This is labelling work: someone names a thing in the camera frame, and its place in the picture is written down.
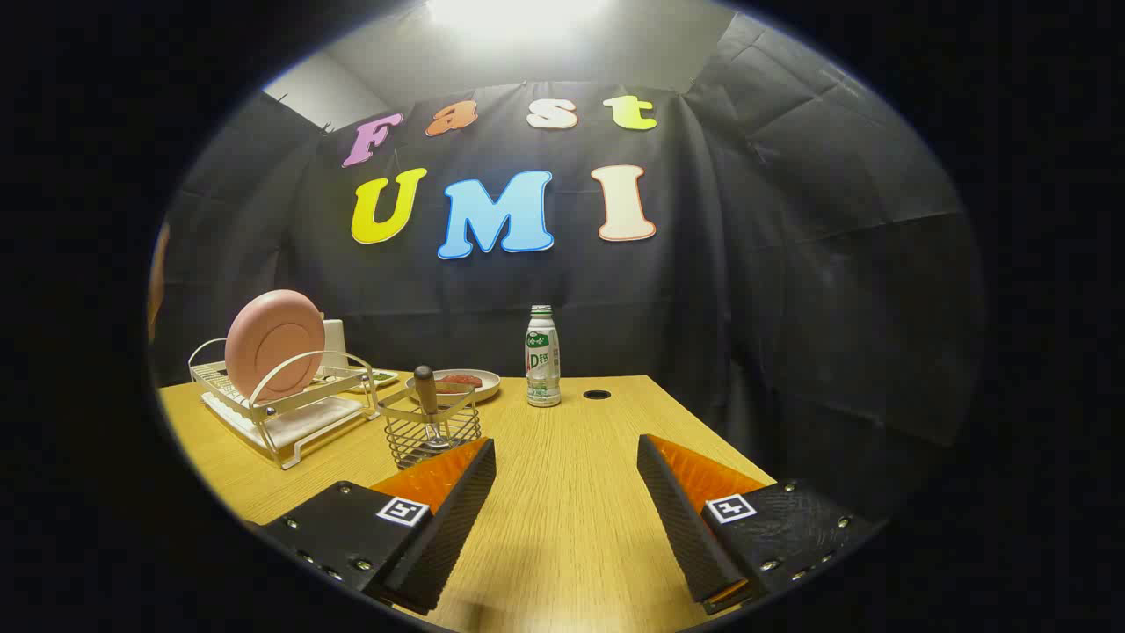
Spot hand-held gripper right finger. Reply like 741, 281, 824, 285
636, 433, 884, 616

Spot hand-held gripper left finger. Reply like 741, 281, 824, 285
249, 437, 497, 616

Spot metal wire basket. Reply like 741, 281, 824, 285
376, 382, 483, 470

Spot wooden handled metal spoon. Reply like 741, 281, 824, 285
413, 365, 451, 447

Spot pink plate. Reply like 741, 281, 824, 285
225, 289, 326, 403

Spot white wire dish rack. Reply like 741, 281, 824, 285
188, 338, 381, 470

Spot beige oval plate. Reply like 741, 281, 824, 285
405, 368, 502, 405

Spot white drip tray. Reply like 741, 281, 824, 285
201, 391, 377, 451

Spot white drink bottle green label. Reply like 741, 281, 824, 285
525, 304, 563, 408

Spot white toaster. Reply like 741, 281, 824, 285
323, 319, 351, 371

